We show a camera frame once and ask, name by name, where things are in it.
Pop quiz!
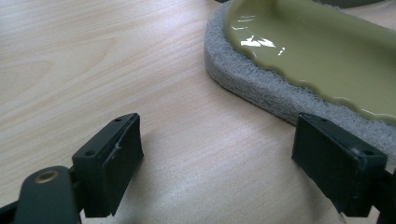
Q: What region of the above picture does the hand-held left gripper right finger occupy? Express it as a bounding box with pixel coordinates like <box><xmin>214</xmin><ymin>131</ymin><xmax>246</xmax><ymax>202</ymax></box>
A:
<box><xmin>291</xmin><ymin>112</ymin><xmax>389</xmax><ymax>218</ymax></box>

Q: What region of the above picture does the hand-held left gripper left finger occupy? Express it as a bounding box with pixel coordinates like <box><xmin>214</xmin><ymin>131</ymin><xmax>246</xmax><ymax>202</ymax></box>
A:
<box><xmin>71</xmin><ymin>112</ymin><xmax>145</xmax><ymax>218</ymax></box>

